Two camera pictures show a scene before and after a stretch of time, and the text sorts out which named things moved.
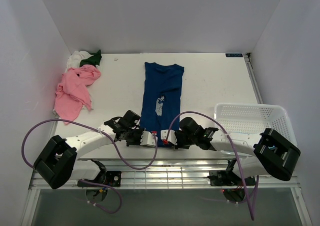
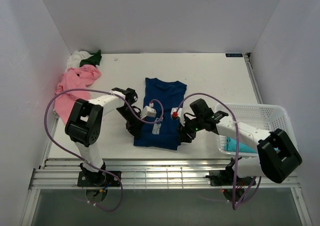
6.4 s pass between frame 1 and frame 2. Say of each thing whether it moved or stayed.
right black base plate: stayed
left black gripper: moved
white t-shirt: stayed
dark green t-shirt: stayed
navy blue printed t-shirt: moved
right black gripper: moved
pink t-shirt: stayed
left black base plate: stayed
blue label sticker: stayed
